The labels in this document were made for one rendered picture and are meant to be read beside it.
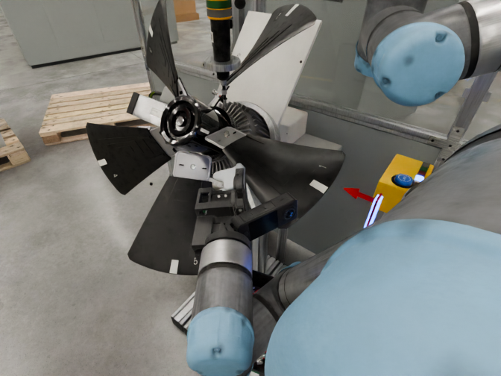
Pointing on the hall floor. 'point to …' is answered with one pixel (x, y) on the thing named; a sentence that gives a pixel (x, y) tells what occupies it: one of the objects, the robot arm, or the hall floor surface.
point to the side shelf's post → (281, 245)
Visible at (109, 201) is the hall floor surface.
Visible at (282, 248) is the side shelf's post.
